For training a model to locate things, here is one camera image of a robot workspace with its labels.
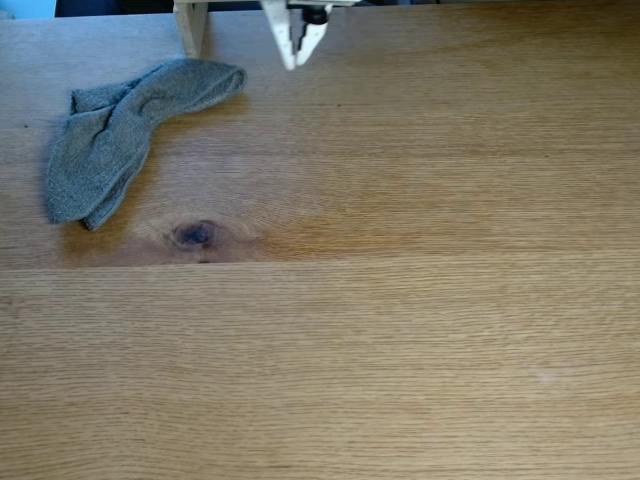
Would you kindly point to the light wooden stand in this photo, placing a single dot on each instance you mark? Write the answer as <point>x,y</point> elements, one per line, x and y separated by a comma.
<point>192,27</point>

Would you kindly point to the dark blue background furniture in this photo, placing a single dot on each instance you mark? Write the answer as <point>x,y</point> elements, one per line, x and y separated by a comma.
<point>112,7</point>

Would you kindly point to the grey terry sock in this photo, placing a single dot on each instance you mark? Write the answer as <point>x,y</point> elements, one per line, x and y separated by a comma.
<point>110,145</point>

